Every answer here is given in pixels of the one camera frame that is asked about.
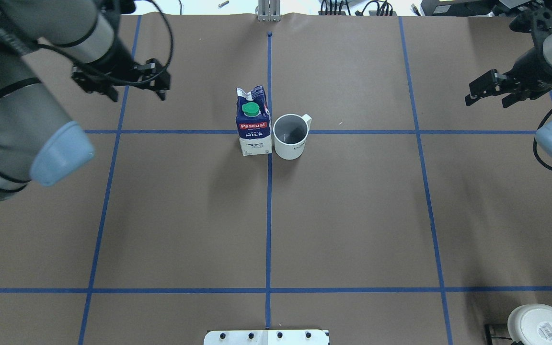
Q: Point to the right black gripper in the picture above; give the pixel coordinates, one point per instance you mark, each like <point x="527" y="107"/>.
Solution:
<point x="530" y="63"/>

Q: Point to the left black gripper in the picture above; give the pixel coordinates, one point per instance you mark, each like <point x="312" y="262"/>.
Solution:
<point x="121" y="58"/>

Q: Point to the blue white milk carton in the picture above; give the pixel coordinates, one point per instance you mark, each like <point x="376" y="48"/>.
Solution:
<point x="253" y="122"/>

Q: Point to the white mug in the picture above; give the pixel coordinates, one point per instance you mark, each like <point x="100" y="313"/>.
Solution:
<point x="290" y="134"/>
<point x="531" y="324"/>

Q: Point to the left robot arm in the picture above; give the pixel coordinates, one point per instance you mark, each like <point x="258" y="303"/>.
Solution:
<point x="39" y="141"/>

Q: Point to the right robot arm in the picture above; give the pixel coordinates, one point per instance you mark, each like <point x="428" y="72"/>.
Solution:
<point x="536" y="20"/>

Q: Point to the white mug in rack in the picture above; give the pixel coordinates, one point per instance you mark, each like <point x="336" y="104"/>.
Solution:
<point x="531" y="324"/>

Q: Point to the aluminium frame post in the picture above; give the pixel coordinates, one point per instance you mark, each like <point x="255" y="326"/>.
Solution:
<point x="269" y="11"/>

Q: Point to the black wire mug rack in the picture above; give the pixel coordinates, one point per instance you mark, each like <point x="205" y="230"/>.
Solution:
<point x="497" y="334"/>

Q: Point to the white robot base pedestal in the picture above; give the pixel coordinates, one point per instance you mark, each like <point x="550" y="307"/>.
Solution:
<point x="268" y="337"/>

